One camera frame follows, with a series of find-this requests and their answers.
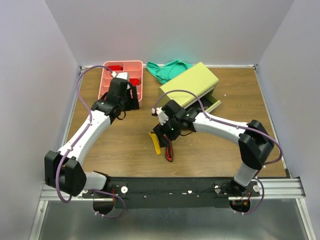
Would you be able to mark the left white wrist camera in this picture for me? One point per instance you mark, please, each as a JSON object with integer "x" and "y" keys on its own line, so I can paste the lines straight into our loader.
{"x": 122, "y": 76}

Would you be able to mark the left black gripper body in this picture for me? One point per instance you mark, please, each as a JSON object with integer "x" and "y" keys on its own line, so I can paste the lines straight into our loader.
{"x": 129, "y": 103}

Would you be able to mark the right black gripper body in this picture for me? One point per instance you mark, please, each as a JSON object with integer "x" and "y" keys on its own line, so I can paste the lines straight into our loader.
{"x": 162, "y": 135}

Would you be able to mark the aluminium rail frame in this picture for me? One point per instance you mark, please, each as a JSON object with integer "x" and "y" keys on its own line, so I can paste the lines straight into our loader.
{"x": 270, "y": 188}

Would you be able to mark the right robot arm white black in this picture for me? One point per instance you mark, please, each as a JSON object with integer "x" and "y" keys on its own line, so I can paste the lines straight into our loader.
{"x": 255, "y": 145}

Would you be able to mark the red item middle compartment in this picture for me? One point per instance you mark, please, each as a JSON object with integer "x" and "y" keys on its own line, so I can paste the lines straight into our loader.
{"x": 134, "y": 81}

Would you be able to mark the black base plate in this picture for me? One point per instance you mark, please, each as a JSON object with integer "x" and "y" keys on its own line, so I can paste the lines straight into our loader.
{"x": 173, "y": 192}

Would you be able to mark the red black utility knife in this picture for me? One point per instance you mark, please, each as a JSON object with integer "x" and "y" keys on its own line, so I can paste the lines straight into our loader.
{"x": 169, "y": 153}

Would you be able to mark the green cloth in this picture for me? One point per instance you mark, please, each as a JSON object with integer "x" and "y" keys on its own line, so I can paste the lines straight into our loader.
{"x": 169, "y": 71}

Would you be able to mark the yellow utility knife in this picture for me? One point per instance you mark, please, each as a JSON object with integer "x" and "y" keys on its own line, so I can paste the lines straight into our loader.
{"x": 155, "y": 142}

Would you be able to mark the pink compartment tray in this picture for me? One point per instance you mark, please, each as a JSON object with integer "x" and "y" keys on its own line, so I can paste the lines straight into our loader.
{"x": 135, "y": 70}

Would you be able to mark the red item back compartment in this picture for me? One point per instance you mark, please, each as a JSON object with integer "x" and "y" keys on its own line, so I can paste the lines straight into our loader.
{"x": 115, "y": 67}

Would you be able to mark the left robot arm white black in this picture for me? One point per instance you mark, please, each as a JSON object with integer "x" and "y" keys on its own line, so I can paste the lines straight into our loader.
{"x": 63, "y": 168}

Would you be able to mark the red item compartment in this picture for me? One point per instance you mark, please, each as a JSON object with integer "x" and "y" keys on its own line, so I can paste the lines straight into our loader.
{"x": 134, "y": 81}
{"x": 115, "y": 67}

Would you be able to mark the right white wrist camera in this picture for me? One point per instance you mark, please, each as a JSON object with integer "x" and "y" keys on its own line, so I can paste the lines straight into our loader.
{"x": 162, "y": 116}

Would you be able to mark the olive green drawer cabinet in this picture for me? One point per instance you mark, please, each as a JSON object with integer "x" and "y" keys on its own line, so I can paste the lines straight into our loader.
{"x": 199, "y": 80}

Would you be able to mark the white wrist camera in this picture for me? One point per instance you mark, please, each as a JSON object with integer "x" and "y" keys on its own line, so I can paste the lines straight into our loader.
{"x": 122, "y": 76}
{"x": 162, "y": 116}

